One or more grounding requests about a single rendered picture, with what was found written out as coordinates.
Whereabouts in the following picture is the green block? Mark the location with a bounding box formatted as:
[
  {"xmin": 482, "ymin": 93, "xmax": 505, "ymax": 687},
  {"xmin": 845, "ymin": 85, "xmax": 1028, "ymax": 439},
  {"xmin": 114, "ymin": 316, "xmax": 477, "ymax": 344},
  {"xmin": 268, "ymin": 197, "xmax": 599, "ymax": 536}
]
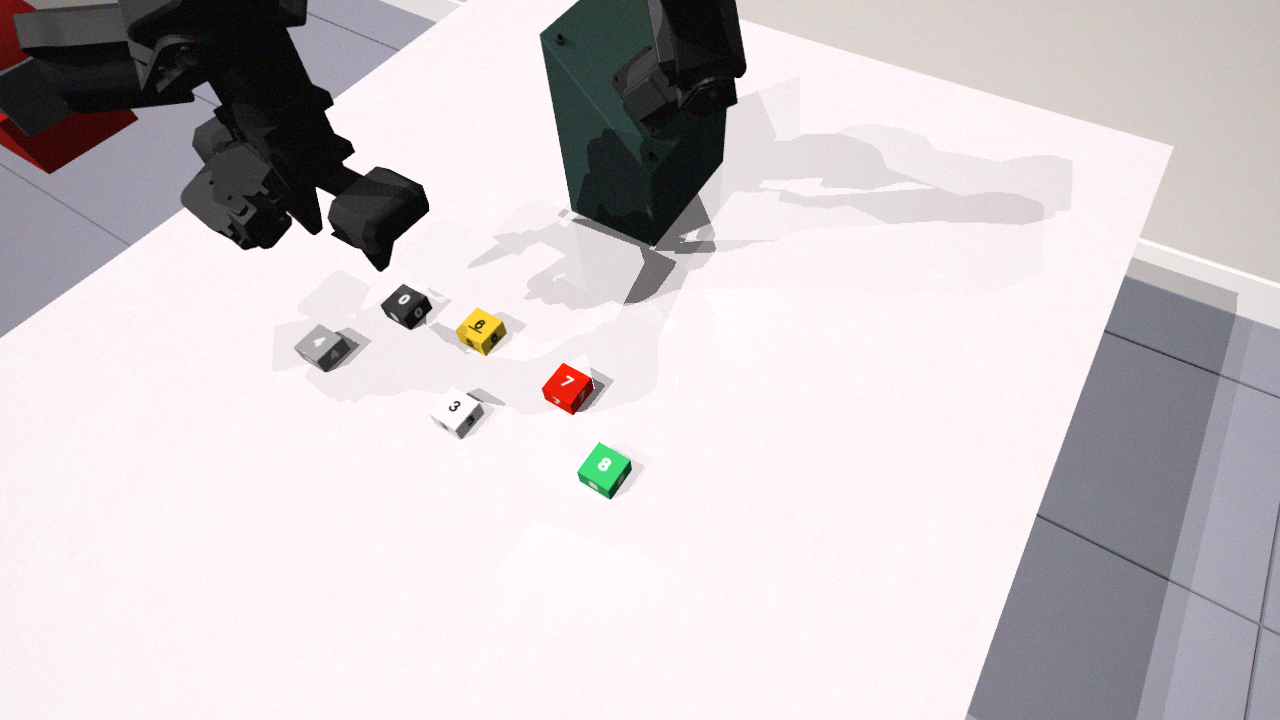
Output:
[{"xmin": 577, "ymin": 442, "xmax": 632, "ymax": 498}]

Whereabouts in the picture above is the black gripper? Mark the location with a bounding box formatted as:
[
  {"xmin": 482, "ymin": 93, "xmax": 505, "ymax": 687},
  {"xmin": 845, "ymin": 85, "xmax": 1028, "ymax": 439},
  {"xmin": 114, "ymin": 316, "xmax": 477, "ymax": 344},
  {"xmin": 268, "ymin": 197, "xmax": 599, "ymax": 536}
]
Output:
[{"xmin": 192, "ymin": 77, "xmax": 430, "ymax": 273}]

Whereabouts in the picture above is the red block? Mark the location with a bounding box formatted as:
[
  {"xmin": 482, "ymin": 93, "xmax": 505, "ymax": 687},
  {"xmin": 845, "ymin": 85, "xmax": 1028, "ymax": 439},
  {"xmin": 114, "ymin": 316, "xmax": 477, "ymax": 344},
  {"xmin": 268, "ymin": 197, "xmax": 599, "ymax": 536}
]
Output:
[{"xmin": 541, "ymin": 363, "xmax": 594, "ymax": 415}]

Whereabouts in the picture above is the yellow block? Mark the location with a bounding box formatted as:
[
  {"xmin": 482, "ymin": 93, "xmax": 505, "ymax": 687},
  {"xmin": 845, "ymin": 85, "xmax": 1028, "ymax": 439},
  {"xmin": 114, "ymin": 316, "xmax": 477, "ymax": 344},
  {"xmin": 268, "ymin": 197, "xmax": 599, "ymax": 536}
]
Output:
[{"xmin": 456, "ymin": 307, "xmax": 507, "ymax": 355}]

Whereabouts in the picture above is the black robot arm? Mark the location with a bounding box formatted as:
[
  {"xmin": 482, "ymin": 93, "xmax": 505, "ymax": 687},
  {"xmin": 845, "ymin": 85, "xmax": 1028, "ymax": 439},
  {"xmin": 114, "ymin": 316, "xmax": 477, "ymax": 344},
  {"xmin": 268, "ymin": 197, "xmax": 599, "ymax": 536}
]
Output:
[{"xmin": 13, "ymin": 0, "xmax": 748, "ymax": 251}]

